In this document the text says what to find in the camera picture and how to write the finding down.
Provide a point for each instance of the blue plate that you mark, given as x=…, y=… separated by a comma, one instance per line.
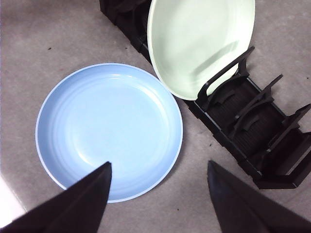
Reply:
x=109, y=121

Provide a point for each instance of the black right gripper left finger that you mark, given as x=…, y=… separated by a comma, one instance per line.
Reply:
x=80, y=206

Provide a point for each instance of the black plate rack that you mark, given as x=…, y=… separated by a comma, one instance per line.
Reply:
x=255, y=126

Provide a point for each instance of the green plate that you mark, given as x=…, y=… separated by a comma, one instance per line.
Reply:
x=194, y=43

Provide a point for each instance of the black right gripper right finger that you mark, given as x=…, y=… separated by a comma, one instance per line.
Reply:
x=238, y=208

